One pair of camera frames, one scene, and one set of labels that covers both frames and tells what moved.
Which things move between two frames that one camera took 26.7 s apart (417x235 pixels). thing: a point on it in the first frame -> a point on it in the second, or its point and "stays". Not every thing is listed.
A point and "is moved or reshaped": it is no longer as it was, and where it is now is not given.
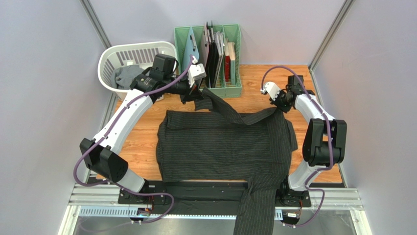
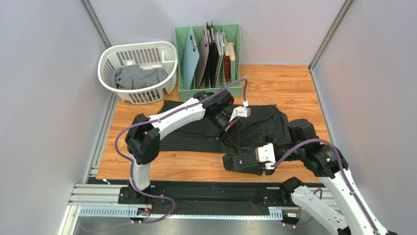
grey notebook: x=219 y=40 stays
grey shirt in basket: x=122 y=77 stays
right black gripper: x=282 y=104 -> x=253 y=155
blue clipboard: x=191 y=48 stays
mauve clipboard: x=204 y=53 stays
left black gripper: x=191 y=94 -> x=231 y=140
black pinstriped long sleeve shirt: x=214 y=143 is moved or reshaped
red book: x=227 y=68 stays
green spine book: x=231 y=50 stays
